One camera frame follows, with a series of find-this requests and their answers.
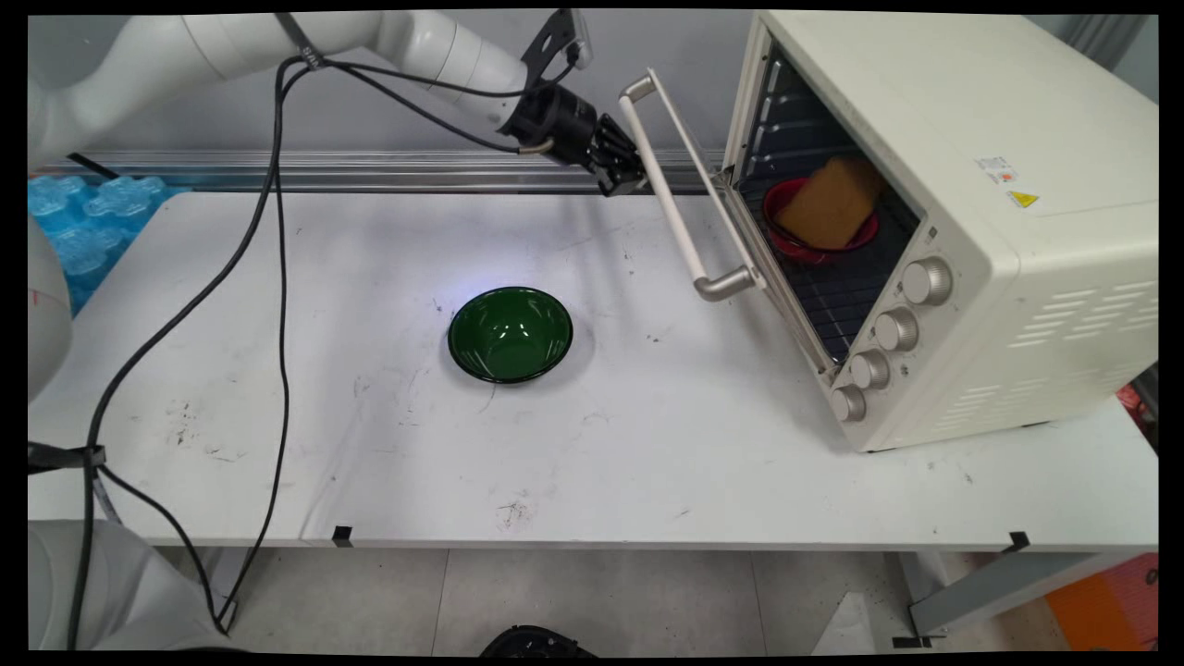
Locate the red bowl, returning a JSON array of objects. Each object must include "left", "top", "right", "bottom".
[{"left": 762, "top": 178, "right": 881, "bottom": 266}]

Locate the brown bread slice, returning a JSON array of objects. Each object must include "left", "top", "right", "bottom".
[{"left": 775, "top": 157, "right": 886, "bottom": 252}]

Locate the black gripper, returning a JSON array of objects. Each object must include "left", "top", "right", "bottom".
[{"left": 506, "top": 83, "right": 649, "bottom": 198}]

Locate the red bag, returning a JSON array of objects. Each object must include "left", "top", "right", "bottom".
[{"left": 1116, "top": 384, "right": 1159, "bottom": 456}]

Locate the grey table leg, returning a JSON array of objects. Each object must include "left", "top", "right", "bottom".
[
  {"left": 909, "top": 552, "right": 1126, "bottom": 640},
  {"left": 199, "top": 547, "right": 252, "bottom": 635}
]

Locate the orange box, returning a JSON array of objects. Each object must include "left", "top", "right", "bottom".
[{"left": 1044, "top": 553, "right": 1159, "bottom": 651}]

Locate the black object on floor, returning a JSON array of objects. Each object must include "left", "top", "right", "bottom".
[{"left": 479, "top": 625, "right": 598, "bottom": 658}]

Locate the green enamel bowl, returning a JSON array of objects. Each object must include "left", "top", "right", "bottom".
[{"left": 448, "top": 286, "right": 574, "bottom": 385}]

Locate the wire oven rack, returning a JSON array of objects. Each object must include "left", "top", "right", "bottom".
[{"left": 740, "top": 174, "right": 919, "bottom": 366}]

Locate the glass oven door with handle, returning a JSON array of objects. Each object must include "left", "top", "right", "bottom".
[{"left": 618, "top": 68, "right": 839, "bottom": 382}]

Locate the large silver oven knob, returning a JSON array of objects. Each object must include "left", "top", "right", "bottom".
[{"left": 901, "top": 256, "right": 955, "bottom": 307}]

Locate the cream toaster oven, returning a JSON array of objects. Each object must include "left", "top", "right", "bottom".
[{"left": 721, "top": 11, "right": 1159, "bottom": 454}]

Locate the aluminium rail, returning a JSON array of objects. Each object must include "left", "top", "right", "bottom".
[{"left": 28, "top": 148, "right": 728, "bottom": 196}]

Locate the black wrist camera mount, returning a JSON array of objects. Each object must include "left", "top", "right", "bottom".
[{"left": 521, "top": 9, "right": 594, "bottom": 91}]

